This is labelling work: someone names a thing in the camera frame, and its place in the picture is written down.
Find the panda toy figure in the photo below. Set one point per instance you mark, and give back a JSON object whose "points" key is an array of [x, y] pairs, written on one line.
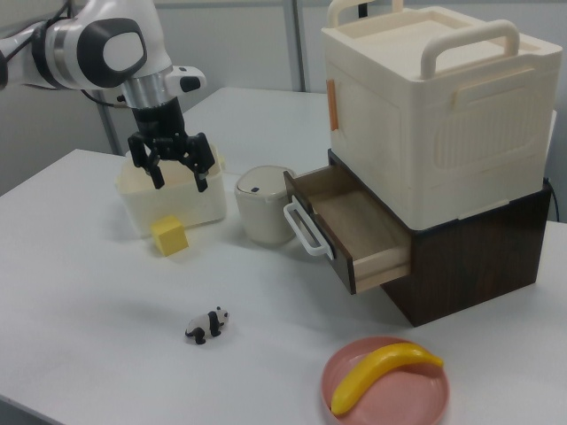
{"points": [[208, 324]]}

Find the white lidded trash can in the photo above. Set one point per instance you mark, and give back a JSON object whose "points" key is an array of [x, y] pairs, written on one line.
{"points": [[261, 208]]}

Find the yellow banana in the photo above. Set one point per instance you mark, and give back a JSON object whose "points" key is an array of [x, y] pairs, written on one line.
{"points": [[376, 365]]}

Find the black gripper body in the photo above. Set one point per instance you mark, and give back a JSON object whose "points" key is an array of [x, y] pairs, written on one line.
{"points": [[157, 121]]}

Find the yellow foam block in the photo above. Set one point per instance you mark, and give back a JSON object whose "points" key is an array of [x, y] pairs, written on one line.
{"points": [[170, 234]]}

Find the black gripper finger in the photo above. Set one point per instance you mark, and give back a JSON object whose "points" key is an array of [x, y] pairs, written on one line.
{"points": [[199, 159], [144, 155]]}

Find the cream plastic storage bin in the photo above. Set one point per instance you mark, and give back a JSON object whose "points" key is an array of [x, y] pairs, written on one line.
{"points": [[177, 203]]}

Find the pink plate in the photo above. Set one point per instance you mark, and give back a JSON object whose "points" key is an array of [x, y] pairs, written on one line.
{"points": [[398, 389]]}

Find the orange latch strip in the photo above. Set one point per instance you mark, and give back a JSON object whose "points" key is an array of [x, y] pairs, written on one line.
{"points": [[332, 106]]}

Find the dark wood cabinet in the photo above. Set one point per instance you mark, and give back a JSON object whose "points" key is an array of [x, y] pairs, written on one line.
{"points": [[465, 270]]}

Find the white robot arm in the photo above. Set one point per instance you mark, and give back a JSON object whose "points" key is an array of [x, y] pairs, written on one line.
{"points": [[102, 44]]}

